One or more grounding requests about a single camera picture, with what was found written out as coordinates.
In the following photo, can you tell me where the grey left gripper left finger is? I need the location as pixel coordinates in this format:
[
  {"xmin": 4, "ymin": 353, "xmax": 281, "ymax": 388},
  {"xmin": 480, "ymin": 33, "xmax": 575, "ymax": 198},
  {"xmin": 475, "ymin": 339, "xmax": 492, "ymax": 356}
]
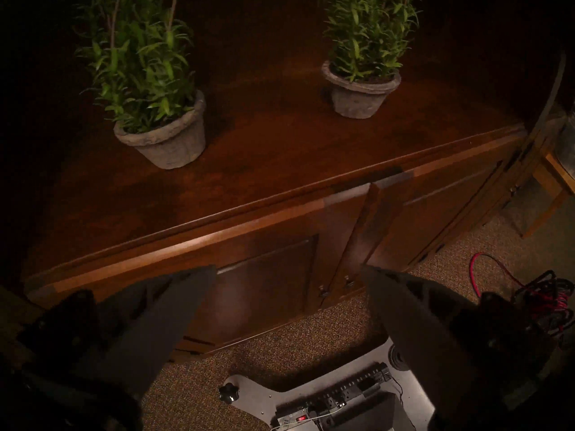
[{"xmin": 96, "ymin": 265, "xmax": 218, "ymax": 398}]

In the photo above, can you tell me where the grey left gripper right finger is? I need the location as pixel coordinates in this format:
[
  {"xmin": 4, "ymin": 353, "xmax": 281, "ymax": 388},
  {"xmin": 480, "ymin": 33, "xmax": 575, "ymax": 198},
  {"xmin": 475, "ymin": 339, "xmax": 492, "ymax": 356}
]
[{"xmin": 361, "ymin": 264, "xmax": 482, "ymax": 422}]

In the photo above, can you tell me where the potted fake lavender plant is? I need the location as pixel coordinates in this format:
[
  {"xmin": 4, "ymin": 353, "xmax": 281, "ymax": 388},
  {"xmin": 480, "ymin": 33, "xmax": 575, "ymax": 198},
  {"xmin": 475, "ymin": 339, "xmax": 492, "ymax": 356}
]
[
  {"xmin": 74, "ymin": 0, "xmax": 207, "ymax": 170},
  {"xmin": 319, "ymin": 0, "xmax": 423, "ymax": 120}
]

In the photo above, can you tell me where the grey power strip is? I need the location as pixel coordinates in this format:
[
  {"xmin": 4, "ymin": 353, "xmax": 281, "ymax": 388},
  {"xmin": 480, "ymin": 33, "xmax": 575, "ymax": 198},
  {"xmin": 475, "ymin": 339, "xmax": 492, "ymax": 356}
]
[{"xmin": 275, "ymin": 362, "xmax": 392, "ymax": 430}]

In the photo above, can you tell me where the light wooden side table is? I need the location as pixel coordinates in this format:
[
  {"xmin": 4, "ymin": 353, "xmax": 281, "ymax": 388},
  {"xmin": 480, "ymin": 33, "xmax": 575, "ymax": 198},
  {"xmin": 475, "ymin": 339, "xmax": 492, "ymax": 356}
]
[{"xmin": 521, "ymin": 138, "xmax": 575, "ymax": 238}]

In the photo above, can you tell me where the dark wooden bookcase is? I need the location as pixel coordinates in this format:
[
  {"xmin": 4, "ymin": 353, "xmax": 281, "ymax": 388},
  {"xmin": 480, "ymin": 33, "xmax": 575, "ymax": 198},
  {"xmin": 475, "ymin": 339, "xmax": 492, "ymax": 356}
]
[{"xmin": 0, "ymin": 0, "xmax": 575, "ymax": 363}]

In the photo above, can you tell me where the red cable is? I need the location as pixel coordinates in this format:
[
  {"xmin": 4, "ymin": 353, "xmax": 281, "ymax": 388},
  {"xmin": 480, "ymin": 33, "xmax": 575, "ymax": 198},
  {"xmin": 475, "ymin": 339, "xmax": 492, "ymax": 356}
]
[{"xmin": 469, "ymin": 252, "xmax": 575, "ymax": 327}]

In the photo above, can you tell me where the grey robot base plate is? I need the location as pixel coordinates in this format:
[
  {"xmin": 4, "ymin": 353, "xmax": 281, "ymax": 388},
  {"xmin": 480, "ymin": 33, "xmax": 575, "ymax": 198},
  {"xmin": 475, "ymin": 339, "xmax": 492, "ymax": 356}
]
[{"xmin": 219, "ymin": 336, "xmax": 437, "ymax": 431}]

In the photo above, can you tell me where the black cable bundle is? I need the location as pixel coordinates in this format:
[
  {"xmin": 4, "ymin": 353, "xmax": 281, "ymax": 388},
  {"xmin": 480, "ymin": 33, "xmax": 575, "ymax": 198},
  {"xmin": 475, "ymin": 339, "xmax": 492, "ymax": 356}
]
[{"xmin": 514, "ymin": 270, "xmax": 575, "ymax": 345}]

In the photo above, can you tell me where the thin white cable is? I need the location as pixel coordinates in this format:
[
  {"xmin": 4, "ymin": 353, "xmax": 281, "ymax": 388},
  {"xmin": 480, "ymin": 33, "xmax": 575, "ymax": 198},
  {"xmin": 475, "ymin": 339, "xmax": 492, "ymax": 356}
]
[{"xmin": 270, "ymin": 411, "xmax": 342, "ymax": 431}]

